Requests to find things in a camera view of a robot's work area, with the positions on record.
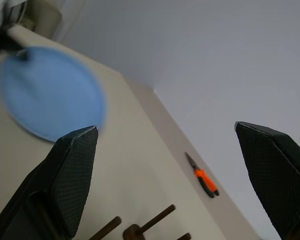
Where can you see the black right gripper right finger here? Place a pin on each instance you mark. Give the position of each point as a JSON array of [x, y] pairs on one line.
[[277, 175]]

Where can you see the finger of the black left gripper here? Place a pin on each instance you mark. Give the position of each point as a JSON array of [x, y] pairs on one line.
[[8, 46]]

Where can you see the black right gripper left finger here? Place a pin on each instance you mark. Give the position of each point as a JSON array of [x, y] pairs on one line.
[[65, 180]]

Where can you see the blue plate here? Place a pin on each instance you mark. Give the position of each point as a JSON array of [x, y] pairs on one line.
[[52, 92]]

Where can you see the wooden dish rack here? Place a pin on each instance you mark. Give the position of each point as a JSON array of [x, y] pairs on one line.
[[140, 225]]

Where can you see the beige chair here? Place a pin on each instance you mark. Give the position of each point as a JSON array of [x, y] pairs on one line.
[[42, 20]]

